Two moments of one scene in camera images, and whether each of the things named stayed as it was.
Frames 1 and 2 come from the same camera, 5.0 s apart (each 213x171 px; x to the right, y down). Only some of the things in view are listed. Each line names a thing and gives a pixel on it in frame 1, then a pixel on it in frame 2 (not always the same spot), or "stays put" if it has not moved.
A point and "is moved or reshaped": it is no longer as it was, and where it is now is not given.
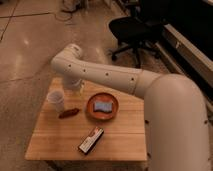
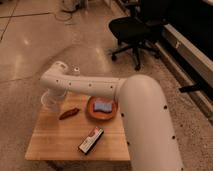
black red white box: x=89 y=141 stays put
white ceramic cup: x=56 y=101 is moved or reshaped
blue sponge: x=103 y=106 stays put
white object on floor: x=69 y=5 stays put
